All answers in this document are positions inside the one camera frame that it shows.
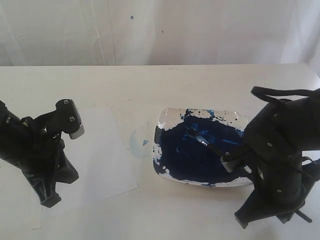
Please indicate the white plate with blue paint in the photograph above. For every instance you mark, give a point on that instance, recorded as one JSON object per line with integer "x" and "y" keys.
{"x": 178, "y": 157}

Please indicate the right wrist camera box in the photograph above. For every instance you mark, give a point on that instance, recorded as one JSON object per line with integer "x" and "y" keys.
{"x": 234, "y": 158}

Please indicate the black paintbrush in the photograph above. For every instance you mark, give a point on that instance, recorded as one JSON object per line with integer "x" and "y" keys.
{"x": 196, "y": 136}

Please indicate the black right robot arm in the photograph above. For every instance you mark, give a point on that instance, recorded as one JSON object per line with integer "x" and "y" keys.
{"x": 308, "y": 129}

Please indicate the white paper sheet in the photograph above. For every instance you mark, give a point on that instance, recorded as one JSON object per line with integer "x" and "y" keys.
{"x": 101, "y": 161}

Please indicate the white backdrop curtain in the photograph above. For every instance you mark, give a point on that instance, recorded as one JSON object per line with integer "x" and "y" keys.
{"x": 158, "y": 32}

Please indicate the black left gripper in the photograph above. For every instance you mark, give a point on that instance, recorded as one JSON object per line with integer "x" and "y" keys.
{"x": 25, "y": 145}

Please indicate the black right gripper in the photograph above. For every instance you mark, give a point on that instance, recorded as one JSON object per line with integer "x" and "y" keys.
{"x": 273, "y": 162}

